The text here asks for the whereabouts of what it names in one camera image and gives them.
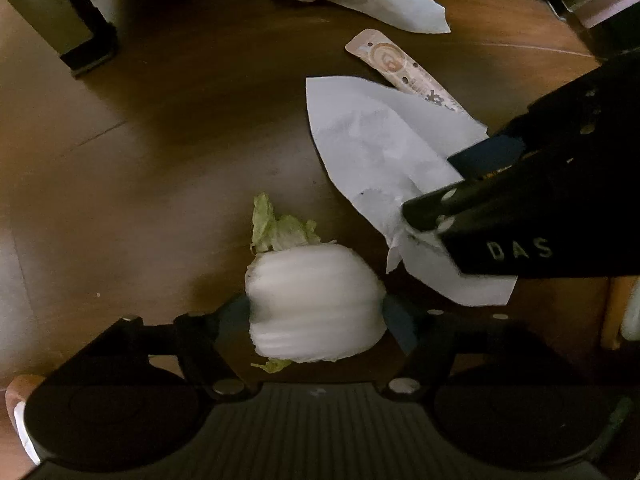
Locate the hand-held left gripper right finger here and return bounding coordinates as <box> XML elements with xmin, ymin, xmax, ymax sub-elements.
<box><xmin>377</xmin><ymin>294</ymin><xmax>538</xmax><ymax>400</ymax></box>

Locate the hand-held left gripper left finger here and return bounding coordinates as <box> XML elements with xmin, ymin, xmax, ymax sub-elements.
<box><xmin>47</xmin><ymin>296</ymin><xmax>258</xmax><ymax>402</ymax></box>

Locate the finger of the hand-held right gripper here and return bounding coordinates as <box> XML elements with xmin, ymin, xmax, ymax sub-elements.
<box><xmin>446</xmin><ymin>134</ymin><xmax>528</xmax><ymax>182</ymax></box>
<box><xmin>401</xmin><ymin>179</ymin><xmax>503</xmax><ymax>233</ymax></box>

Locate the napa cabbage piece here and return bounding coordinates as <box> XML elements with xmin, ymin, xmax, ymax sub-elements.
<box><xmin>244</xmin><ymin>192</ymin><xmax>388</xmax><ymax>375</ymax></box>

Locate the white paper tissue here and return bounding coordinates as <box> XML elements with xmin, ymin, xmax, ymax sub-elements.
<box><xmin>305</xmin><ymin>75</ymin><xmax>518</xmax><ymax>307</ymax></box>

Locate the brown coffee stick packet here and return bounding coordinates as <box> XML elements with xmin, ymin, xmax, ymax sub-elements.
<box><xmin>344</xmin><ymin>29</ymin><xmax>468</xmax><ymax>116</ymax></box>

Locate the brown white slipper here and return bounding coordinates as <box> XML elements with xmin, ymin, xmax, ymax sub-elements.
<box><xmin>4</xmin><ymin>374</ymin><xmax>43</xmax><ymax>466</ymax></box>

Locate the dark furniture leg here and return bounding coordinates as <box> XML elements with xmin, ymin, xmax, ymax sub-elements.
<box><xmin>0</xmin><ymin>0</ymin><xmax>121</xmax><ymax>78</ymax></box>

